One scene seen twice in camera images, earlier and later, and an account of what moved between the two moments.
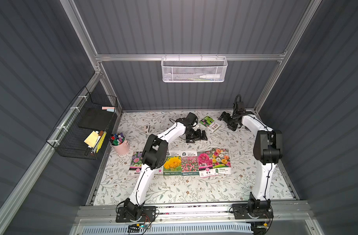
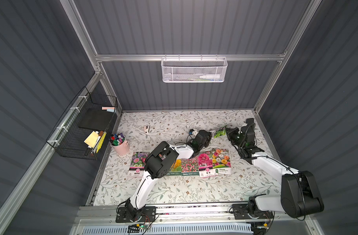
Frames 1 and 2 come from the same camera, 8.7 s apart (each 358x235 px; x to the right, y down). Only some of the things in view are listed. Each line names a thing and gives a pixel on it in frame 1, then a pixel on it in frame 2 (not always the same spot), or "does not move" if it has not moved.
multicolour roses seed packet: (221, 161) does not move
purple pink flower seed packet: (137, 162) does not move
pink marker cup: (118, 142) does not move
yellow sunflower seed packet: (172, 165) does not move
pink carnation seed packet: (205, 163) does not move
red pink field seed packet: (189, 163) does not move
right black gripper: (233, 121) to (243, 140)
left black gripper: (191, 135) to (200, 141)
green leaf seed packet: (210, 124) to (221, 131)
